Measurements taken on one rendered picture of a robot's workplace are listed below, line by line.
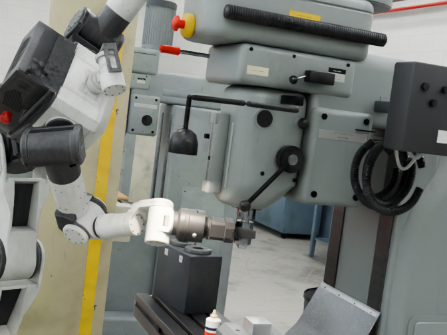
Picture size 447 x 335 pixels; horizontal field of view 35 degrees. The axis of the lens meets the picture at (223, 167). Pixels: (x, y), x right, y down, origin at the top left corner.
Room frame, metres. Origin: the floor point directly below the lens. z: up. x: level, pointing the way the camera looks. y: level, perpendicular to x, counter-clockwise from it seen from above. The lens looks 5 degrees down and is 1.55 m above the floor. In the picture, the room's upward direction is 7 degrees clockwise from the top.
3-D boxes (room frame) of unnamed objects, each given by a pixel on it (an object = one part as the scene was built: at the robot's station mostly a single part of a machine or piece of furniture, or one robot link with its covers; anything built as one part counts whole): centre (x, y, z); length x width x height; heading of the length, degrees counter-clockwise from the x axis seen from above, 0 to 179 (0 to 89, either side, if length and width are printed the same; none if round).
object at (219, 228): (1.88, 0.01, 1.24); 0.13 x 0.12 x 0.10; 5
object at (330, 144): (1.96, -0.26, 1.47); 0.24 x 0.19 x 0.26; 23
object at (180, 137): (1.72, 0.10, 1.47); 0.07 x 0.07 x 0.06
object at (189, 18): (1.80, 0.14, 1.76); 0.06 x 0.02 x 0.06; 23
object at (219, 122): (1.84, 0.03, 1.45); 0.04 x 0.04 x 0.21; 23
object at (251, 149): (1.89, -0.08, 1.47); 0.21 x 0.19 x 0.32; 23
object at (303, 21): (1.76, -0.17, 1.79); 0.45 x 0.04 x 0.04; 113
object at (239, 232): (1.85, -0.08, 1.24); 0.06 x 0.02 x 0.03; 95
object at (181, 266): (2.29, 0.08, 1.00); 0.22 x 0.12 x 0.20; 33
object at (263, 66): (1.90, -0.12, 1.68); 0.34 x 0.24 x 0.10; 113
